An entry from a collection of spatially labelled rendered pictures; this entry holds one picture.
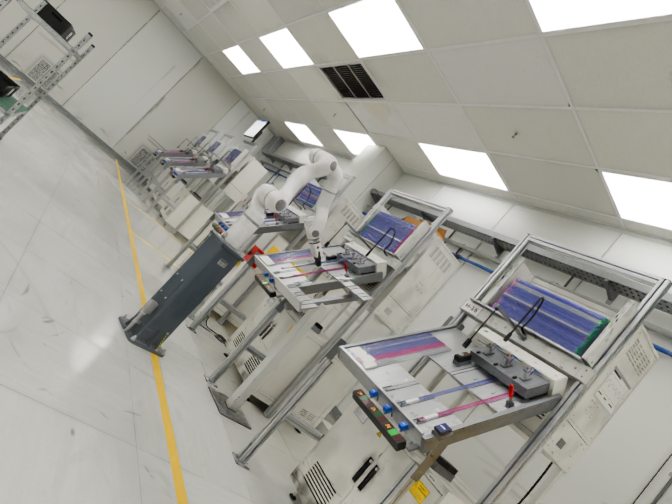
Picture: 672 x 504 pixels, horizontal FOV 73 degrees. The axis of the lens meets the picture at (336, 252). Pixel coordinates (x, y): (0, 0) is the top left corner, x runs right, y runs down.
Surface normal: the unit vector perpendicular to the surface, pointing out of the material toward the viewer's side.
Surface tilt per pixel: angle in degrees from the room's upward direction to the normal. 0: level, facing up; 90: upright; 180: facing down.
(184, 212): 90
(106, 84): 90
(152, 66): 90
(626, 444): 90
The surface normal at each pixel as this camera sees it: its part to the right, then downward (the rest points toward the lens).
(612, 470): -0.60, -0.61
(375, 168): 0.44, 0.29
